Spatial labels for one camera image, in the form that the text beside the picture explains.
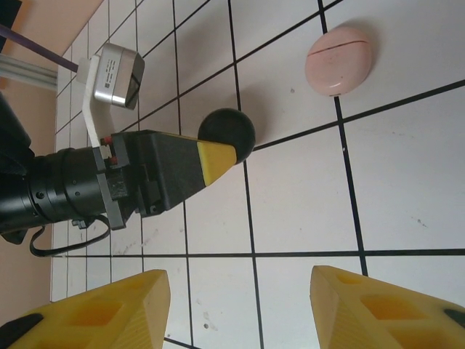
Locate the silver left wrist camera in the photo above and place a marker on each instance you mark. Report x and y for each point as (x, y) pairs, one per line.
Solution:
(116, 72)

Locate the black earbud charging case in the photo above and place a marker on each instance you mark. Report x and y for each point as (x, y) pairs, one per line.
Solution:
(229, 127)

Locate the aluminium side rail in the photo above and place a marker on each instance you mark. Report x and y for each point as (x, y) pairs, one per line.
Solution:
(25, 71)

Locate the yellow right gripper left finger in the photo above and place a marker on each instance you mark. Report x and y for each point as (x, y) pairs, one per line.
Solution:
(91, 320)

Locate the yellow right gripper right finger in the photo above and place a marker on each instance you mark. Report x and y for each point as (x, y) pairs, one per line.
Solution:
(381, 320)

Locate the pink earbud charging case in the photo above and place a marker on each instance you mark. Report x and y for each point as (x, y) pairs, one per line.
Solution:
(338, 62)

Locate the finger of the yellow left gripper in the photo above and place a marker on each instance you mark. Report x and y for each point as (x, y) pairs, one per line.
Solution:
(174, 167)

